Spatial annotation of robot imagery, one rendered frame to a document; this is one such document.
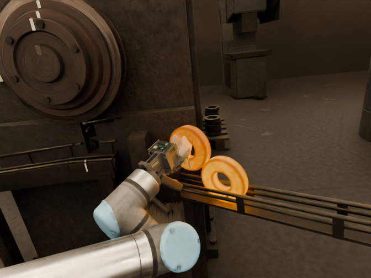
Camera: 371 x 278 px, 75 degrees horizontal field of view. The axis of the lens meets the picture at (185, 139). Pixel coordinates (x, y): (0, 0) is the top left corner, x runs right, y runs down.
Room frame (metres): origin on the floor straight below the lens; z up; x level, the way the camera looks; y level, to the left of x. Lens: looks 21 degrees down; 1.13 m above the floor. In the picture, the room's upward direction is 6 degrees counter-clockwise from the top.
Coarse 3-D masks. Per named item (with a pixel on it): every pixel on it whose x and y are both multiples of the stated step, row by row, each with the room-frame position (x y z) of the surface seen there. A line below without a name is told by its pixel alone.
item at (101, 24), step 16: (16, 0) 0.96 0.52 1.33; (32, 0) 0.95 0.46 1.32; (64, 0) 0.95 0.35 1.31; (80, 0) 0.94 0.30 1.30; (0, 16) 0.96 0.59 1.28; (96, 16) 0.94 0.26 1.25; (0, 32) 0.97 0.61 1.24; (112, 32) 0.94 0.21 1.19; (112, 48) 0.94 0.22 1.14; (0, 64) 0.97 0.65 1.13; (112, 64) 0.94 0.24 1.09; (112, 80) 0.94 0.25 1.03; (16, 96) 0.97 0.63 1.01; (112, 96) 0.94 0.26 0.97; (96, 112) 0.94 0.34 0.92
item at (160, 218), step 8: (144, 208) 0.82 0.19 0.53; (152, 208) 0.81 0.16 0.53; (160, 208) 0.81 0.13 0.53; (168, 208) 0.80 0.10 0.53; (176, 208) 0.80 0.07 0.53; (152, 216) 0.79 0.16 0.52; (160, 216) 0.78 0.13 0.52; (168, 216) 0.78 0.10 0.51; (176, 216) 0.77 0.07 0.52; (168, 272) 0.78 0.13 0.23; (176, 272) 0.85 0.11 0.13
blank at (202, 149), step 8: (184, 128) 0.75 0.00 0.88; (192, 128) 0.74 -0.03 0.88; (192, 136) 0.73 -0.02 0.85; (200, 136) 0.71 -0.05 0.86; (192, 144) 0.73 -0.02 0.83; (200, 144) 0.71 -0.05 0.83; (208, 144) 0.71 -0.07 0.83; (200, 152) 0.71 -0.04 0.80; (208, 152) 0.70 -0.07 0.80; (192, 160) 0.73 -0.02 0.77; (200, 160) 0.71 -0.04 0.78; (208, 160) 0.71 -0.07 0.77; (184, 168) 0.75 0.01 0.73; (192, 168) 0.73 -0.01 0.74
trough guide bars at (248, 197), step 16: (192, 176) 0.78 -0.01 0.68; (176, 192) 0.75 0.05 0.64; (192, 192) 0.71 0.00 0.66; (224, 192) 0.63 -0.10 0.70; (256, 192) 0.63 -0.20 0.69; (272, 192) 0.60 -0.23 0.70; (288, 192) 0.57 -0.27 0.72; (240, 208) 0.59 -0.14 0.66; (272, 208) 0.54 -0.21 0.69; (288, 208) 0.51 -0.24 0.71; (304, 208) 0.49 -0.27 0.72; (336, 208) 0.50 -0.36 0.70; (368, 208) 0.46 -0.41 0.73; (336, 224) 0.44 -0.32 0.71; (352, 224) 0.43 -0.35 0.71; (368, 224) 0.41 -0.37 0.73
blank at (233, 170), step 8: (216, 160) 0.67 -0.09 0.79; (224, 160) 0.65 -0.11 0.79; (232, 160) 0.66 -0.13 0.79; (208, 168) 0.69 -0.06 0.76; (216, 168) 0.67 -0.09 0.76; (224, 168) 0.65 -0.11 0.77; (232, 168) 0.63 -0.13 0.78; (240, 168) 0.64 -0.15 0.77; (208, 176) 0.69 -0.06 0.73; (216, 176) 0.70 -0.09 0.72; (232, 176) 0.63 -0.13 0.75; (240, 176) 0.62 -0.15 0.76; (208, 184) 0.69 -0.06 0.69; (216, 184) 0.68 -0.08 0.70; (232, 184) 0.63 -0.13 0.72; (240, 184) 0.62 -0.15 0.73; (232, 192) 0.63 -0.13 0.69; (240, 192) 0.62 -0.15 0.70
